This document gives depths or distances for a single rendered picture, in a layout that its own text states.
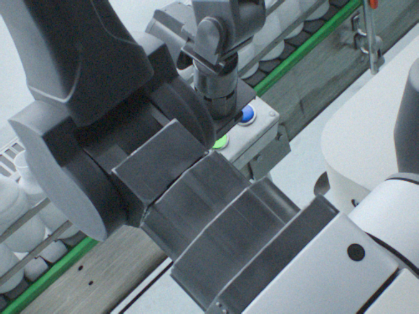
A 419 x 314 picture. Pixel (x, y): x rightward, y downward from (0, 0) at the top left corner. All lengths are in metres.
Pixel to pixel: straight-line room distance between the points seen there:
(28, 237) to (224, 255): 0.80
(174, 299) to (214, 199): 1.93
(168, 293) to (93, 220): 1.90
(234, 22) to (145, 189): 0.48
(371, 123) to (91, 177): 0.23
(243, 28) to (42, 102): 0.48
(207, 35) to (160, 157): 0.46
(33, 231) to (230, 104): 0.38
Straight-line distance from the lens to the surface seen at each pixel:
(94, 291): 1.35
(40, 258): 1.30
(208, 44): 0.94
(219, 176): 0.48
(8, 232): 1.20
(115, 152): 0.49
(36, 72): 0.49
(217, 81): 0.98
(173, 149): 0.49
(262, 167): 1.49
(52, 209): 1.24
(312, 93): 1.52
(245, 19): 0.94
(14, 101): 3.23
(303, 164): 2.58
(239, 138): 1.18
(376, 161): 0.59
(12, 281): 1.27
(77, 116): 0.48
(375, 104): 0.63
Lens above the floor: 1.95
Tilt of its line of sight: 47 degrees down
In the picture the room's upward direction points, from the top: 21 degrees counter-clockwise
